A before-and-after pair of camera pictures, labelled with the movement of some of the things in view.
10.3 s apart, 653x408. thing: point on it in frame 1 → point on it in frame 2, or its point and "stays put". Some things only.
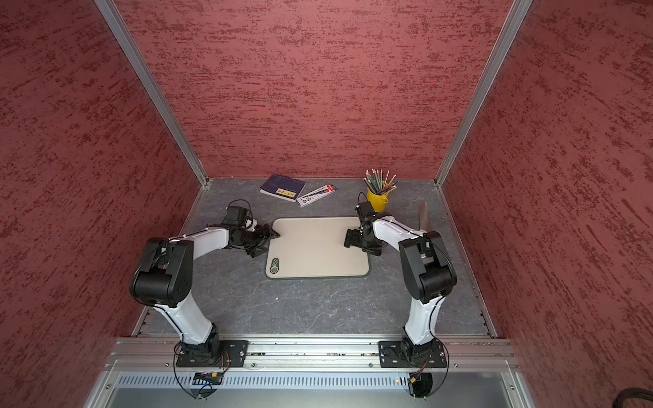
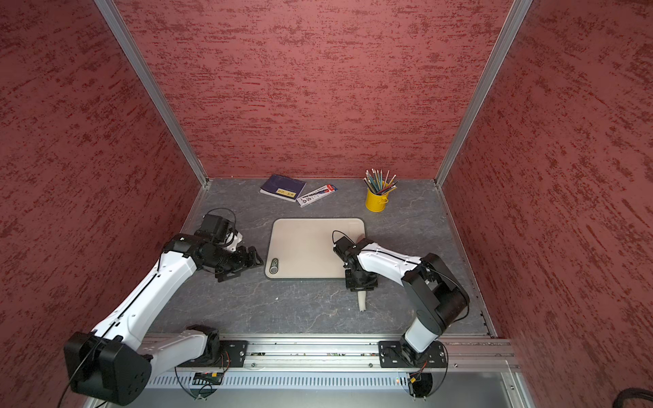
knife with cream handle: x=423 y=217 → x=362 y=300
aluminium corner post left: x=139 y=66 stays put
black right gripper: x=373 y=249 → x=354 y=287
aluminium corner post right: x=513 y=25 stays put
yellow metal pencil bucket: x=377 y=201 stays put
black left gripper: x=264 y=240 → x=241 y=263
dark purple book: x=282 y=187 stays put
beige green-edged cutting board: x=314 y=247 stays put
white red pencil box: x=316 y=195 stays put
